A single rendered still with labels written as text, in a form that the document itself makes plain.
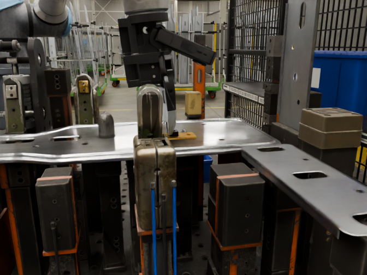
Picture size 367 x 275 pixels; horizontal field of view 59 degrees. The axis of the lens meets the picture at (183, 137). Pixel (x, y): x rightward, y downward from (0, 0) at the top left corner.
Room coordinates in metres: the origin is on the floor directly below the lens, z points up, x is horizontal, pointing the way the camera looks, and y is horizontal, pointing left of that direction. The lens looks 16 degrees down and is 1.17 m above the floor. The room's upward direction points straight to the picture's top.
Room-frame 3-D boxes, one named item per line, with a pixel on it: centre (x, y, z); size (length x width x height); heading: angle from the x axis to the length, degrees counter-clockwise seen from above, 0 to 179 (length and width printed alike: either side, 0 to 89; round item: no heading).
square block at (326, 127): (0.58, -0.27, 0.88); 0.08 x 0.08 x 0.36; 12
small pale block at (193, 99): (0.79, -0.02, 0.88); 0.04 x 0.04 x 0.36; 12
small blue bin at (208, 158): (1.11, -0.04, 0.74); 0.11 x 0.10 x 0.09; 102
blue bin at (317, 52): (0.83, -0.38, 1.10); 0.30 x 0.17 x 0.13; 19
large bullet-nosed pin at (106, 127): (0.62, 0.15, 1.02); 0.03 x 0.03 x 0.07
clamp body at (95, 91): (0.80, 0.24, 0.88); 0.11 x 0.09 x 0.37; 12
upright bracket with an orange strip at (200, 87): (0.82, -0.04, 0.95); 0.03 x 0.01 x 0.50; 102
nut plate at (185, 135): (0.60, 0.02, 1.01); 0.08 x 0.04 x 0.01; 102
